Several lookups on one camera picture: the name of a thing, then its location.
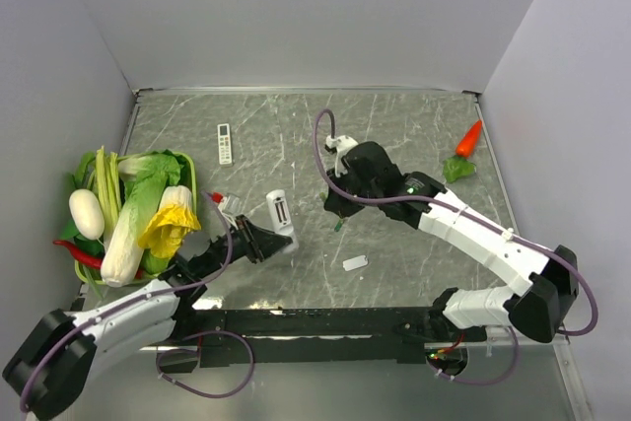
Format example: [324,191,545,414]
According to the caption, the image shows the red chili pepper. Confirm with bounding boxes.
[52,240,103,269]

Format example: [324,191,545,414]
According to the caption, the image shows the yellow green napa cabbage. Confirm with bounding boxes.
[138,185,201,259]

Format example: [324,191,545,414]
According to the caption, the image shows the orange toy carrot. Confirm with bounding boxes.
[456,120,483,159]

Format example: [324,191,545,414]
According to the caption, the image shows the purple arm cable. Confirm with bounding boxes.
[313,108,600,337]
[18,191,234,415]

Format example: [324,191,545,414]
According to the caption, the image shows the pale green celery stalks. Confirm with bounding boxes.
[95,146,122,237]

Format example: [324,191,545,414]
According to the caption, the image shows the white battery cover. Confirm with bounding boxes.
[342,255,369,272]

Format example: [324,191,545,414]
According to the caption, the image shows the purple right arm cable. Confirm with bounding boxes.
[313,108,600,337]

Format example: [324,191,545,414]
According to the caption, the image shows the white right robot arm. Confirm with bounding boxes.
[324,135,578,343]

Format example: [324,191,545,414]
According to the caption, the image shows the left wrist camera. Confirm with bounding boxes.
[210,192,243,227]

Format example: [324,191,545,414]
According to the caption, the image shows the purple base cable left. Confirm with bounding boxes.
[155,329,256,399]

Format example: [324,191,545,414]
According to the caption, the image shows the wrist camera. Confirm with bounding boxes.
[325,135,358,177]
[210,192,243,227]

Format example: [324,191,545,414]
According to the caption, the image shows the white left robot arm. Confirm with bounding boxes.
[2,216,297,420]

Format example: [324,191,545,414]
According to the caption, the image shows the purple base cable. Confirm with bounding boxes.
[428,329,520,386]
[155,329,256,399]

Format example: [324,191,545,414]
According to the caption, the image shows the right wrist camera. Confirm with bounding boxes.
[325,135,358,177]

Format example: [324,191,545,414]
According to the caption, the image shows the small white remote control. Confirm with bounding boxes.
[217,123,234,167]

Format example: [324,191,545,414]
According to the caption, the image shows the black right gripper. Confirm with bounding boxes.
[325,163,382,218]

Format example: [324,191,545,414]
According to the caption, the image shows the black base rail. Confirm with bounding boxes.
[157,306,489,373]

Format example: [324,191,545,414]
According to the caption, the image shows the large green napa cabbage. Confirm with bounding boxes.
[101,152,185,287]

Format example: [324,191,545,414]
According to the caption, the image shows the green plastic basket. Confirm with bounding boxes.
[60,150,196,287]

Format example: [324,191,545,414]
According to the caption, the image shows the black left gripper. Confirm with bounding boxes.
[196,214,292,278]

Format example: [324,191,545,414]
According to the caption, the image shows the white eggplant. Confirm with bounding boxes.
[69,189,105,240]

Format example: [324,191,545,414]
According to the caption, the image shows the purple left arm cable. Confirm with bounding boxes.
[18,191,234,415]

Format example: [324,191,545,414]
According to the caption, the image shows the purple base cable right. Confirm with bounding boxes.
[428,329,520,386]

